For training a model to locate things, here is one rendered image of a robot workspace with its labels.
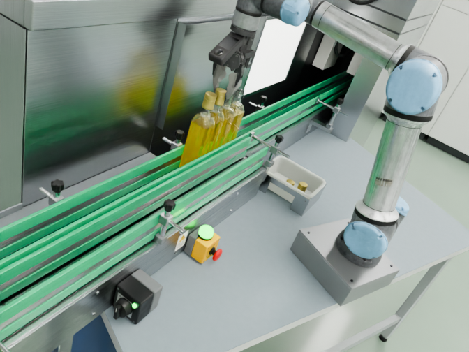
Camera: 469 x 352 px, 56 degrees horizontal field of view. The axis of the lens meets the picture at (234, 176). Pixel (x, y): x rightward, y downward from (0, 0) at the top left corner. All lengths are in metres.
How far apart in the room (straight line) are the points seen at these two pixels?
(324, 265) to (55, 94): 0.89
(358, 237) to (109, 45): 0.80
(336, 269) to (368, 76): 1.17
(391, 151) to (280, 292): 0.52
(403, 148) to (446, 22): 3.87
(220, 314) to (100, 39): 0.75
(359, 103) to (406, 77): 1.24
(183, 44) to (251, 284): 0.72
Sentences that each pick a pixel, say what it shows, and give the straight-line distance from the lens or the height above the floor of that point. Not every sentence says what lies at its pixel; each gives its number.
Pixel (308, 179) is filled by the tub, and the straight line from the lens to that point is 1.77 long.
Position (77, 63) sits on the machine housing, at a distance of 1.08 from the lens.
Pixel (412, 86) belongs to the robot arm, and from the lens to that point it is 1.08.
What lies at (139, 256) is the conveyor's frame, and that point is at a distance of 1.11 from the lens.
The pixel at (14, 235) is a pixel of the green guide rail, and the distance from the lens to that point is 1.05.
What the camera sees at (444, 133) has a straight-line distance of 5.13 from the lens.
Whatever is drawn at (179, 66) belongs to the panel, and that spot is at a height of 1.20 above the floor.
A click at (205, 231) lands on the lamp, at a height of 0.85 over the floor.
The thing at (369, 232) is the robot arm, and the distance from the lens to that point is 1.21.
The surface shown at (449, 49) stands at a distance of 4.97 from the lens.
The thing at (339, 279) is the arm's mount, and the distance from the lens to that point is 1.37.
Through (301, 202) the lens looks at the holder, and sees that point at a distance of 1.63.
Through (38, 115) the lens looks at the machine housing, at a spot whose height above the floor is 1.13.
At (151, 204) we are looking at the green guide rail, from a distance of 1.21.
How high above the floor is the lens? 1.67
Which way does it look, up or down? 32 degrees down
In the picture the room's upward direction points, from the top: 19 degrees clockwise
